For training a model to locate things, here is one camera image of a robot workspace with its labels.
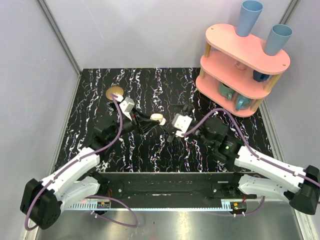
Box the beige earbud charging case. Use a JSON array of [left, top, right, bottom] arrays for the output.
[[150, 113, 166, 126]]

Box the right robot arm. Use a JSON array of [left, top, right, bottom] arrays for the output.
[[170, 104, 320, 215]]

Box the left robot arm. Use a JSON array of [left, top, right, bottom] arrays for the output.
[[20, 110, 166, 231]]

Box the gold bowl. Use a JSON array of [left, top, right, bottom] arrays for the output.
[[105, 85, 124, 100]]

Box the teal mug left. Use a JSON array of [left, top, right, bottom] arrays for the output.
[[218, 82, 236, 100]]

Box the teal mug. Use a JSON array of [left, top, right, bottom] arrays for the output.
[[218, 82, 236, 100], [235, 94, 253, 111]]

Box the teal mug right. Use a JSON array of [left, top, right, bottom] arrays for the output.
[[235, 94, 253, 111]]

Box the pink three-tier shelf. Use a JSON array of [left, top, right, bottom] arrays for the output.
[[195, 23, 291, 118]]

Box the pink small cup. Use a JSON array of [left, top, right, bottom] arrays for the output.
[[235, 60, 247, 70]]

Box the dark blue mug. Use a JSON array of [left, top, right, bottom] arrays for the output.
[[252, 70, 270, 82]]

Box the blue cup rear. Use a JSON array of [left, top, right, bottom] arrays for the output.
[[236, 0, 264, 37]]

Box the blue cup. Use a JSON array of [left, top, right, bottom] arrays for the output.
[[236, 0, 264, 37], [264, 24, 293, 56]]

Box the blue cup right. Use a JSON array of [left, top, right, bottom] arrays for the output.
[[264, 24, 293, 56]]

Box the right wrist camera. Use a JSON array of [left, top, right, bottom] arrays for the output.
[[171, 113, 193, 138]]

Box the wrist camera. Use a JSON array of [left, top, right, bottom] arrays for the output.
[[171, 113, 193, 138], [119, 97, 135, 120]]

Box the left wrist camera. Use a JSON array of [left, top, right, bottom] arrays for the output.
[[119, 97, 135, 120]]

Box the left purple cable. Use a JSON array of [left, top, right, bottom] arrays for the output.
[[24, 93, 139, 231]]

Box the purple cable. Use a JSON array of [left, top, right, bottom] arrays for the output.
[[24, 93, 139, 231], [182, 107, 320, 216]]

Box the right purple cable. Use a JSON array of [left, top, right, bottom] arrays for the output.
[[182, 107, 320, 216]]

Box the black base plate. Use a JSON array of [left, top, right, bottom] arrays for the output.
[[101, 172, 257, 200]]

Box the aluminium rail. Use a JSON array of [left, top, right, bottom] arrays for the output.
[[59, 181, 307, 213]]

